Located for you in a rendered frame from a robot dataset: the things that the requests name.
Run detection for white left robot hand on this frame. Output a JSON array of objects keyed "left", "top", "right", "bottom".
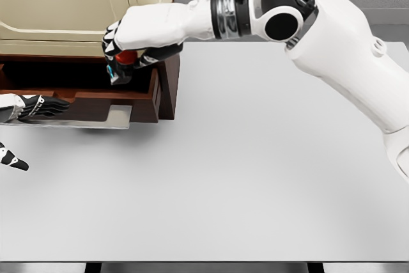
[{"left": 0, "top": 93, "right": 71, "bottom": 171}]

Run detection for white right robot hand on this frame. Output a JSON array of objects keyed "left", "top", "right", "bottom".
[{"left": 101, "top": 3, "right": 187, "bottom": 69}]

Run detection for black switch with red button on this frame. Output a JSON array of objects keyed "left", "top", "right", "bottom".
[{"left": 106, "top": 49, "right": 140, "bottom": 86}]

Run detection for brown cabinet drawer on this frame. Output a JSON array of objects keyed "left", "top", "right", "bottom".
[{"left": 0, "top": 61, "right": 162, "bottom": 130}]

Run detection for beige cabinet with brown base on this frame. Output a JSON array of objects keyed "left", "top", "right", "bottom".
[{"left": 0, "top": 0, "right": 181, "bottom": 121}]

